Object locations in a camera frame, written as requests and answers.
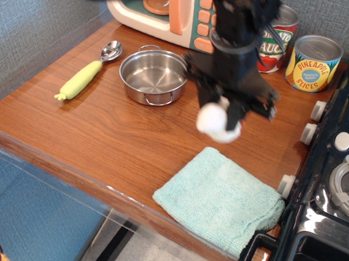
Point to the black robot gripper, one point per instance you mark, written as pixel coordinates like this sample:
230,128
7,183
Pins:
231,71

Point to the white plush mushroom toy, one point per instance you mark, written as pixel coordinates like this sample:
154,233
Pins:
211,120

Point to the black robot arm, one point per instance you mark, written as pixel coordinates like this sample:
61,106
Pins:
243,21

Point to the light teal folded cloth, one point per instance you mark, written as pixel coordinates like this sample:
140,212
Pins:
220,202

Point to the small steel pot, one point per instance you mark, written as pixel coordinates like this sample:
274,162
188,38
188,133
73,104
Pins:
153,76

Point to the grey stove knob middle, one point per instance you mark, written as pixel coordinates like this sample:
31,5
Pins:
308,133

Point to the grey stove knob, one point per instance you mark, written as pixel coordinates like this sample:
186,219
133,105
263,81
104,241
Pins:
318,110
308,133
285,185

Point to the toy microwave teal and cream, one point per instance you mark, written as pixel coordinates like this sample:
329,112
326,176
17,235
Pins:
187,23

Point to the grey stove knob upper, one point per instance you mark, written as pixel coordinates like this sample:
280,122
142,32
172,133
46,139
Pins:
318,110

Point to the tomato sauce can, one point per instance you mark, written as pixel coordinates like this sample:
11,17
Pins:
276,39

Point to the pineapple slices can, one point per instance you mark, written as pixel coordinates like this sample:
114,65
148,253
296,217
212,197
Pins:
313,63

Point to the grey stove knob lower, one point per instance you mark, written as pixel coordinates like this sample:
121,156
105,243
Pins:
285,185

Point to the black toy stove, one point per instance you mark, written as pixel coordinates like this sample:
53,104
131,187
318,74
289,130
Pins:
315,223

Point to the spoon with green handle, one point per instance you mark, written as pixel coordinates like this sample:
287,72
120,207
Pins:
81,79

